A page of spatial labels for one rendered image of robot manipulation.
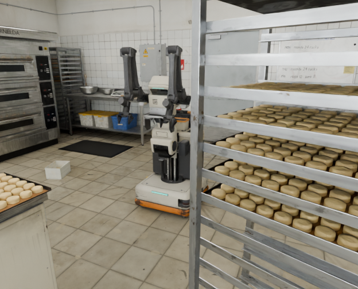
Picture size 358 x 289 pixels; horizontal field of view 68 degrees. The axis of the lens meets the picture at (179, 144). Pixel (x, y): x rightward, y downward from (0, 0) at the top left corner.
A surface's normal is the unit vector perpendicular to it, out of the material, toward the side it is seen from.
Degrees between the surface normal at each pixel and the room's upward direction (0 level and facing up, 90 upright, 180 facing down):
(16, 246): 90
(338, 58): 90
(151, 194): 90
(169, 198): 90
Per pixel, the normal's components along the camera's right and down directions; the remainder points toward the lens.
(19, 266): 0.87, 0.14
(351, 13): -0.66, 0.22
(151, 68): -0.41, 0.26
